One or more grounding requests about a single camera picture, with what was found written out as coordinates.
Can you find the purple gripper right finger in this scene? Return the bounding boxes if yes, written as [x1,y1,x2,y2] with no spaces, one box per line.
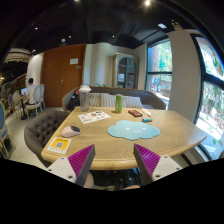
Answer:
[133,143,183,186]

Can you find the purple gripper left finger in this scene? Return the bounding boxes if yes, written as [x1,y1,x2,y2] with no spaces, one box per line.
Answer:
[45,144,97,188]

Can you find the blue cloud mouse pad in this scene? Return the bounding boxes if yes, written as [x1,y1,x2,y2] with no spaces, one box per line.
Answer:
[108,120,160,140]

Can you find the pink computer mouse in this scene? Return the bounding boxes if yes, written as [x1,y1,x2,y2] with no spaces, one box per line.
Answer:
[61,126,81,138]

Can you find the yellow QR code card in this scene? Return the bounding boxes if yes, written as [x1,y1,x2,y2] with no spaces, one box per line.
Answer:
[47,137,71,154]

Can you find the small teal eraser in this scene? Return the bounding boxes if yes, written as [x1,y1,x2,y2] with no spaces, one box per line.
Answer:
[142,118,153,123]

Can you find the printed menu sheet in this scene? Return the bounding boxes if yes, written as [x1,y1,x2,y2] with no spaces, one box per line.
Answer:
[79,111,110,124]

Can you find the white marker pen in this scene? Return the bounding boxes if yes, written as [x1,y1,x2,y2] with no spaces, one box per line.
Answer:
[142,108,152,117]

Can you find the grey tufted armchair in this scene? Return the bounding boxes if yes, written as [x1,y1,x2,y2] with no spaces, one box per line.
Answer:
[24,110,69,167]

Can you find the black backpack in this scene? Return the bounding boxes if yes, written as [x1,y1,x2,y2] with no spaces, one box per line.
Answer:
[68,88,80,111]

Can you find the green bottle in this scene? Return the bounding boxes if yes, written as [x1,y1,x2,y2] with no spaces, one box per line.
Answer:
[115,94,123,113]

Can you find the grey sofa with pillows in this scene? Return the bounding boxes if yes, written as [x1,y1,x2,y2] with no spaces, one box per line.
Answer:
[61,86,167,112]

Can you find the clear plastic tumbler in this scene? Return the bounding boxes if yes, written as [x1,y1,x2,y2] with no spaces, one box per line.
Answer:
[79,85,91,112]

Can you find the white dining chair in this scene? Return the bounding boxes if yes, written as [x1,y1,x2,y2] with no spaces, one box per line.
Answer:
[25,85,42,115]

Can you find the seated person white shirt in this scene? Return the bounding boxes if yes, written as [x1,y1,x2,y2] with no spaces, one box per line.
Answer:
[24,78,36,105]

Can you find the wooden door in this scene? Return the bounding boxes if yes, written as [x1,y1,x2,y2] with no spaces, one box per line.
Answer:
[41,44,86,107]

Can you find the arched glass cabinet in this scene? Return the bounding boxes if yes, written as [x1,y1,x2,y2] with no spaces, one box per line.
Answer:
[112,53,139,89]

